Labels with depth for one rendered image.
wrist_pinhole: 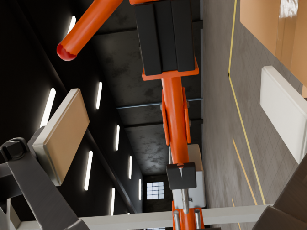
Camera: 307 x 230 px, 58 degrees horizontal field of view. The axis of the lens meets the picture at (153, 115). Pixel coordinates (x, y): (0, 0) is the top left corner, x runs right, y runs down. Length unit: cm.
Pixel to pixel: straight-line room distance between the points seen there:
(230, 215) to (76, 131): 313
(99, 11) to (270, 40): 21
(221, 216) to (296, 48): 302
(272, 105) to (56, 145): 13
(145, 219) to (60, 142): 315
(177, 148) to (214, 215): 294
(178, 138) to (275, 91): 18
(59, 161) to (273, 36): 29
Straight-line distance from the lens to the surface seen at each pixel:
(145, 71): 28
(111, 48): 1060
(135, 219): 333
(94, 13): 31
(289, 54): 33
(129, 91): 1206
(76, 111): 20
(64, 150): 17
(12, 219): 376
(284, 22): 34
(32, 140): 18
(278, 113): 18
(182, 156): 36
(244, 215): 331
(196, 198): 41
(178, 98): 31
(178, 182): 35
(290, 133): 17
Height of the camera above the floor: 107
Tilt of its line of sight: 6 degrees up
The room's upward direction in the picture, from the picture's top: 96 degrees counter-clockwise
